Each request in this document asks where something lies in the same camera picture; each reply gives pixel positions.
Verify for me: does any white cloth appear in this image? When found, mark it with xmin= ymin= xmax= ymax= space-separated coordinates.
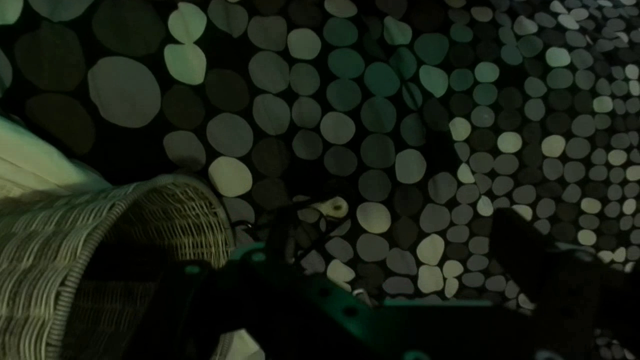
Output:
xmin=0 ymin=116 xmax=113 ymax=198

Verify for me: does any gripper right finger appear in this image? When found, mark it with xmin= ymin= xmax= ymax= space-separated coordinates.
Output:
xmin=487 ymin=207 xmax=640 ymax=360

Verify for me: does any white wicker basket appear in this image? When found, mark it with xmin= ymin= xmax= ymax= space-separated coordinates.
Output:
xmin=0 ymin=173 xmax=237 ymax=360

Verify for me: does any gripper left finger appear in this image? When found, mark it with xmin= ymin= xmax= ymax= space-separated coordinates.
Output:
xmin=172 ymin=194 xmax=391 ymax=360

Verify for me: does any black cloth with pale spots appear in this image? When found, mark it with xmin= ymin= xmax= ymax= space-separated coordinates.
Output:
xmin=0 ymin=0 xmax=640 ymax=360

